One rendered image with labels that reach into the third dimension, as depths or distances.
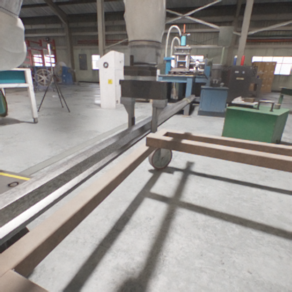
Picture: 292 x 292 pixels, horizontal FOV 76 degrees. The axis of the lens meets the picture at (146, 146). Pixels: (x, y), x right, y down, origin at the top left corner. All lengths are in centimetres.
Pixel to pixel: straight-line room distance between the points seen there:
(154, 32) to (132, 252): 81
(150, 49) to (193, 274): 79
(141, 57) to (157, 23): 9
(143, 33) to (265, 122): 179
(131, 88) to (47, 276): 73
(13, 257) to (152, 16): 65
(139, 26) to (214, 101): 332
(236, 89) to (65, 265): 478
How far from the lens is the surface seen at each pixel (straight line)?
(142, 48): 55
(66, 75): 1289
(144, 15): 55
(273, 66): 1340
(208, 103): 379
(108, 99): 422
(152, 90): 55
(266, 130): 218
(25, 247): 60
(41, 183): 29
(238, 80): 509
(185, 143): 106
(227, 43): 676
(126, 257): 90
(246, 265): 98
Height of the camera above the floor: 70
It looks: 20 degrees down
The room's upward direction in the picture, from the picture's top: 2 degrees clockwise
